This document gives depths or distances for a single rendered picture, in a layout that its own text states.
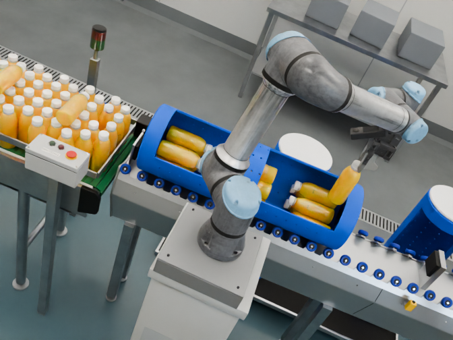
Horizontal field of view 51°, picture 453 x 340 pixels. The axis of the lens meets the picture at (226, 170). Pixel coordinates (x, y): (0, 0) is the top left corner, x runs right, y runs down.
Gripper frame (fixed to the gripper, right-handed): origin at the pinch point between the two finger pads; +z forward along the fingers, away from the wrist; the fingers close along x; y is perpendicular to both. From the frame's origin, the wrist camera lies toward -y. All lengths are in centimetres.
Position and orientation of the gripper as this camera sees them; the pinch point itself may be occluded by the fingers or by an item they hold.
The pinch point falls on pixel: (358, 165)
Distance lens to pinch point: 178.6
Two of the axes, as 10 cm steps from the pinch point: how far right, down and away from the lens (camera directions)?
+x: 2.4, -5.8, 7.8
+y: 9.2, 3.8, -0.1
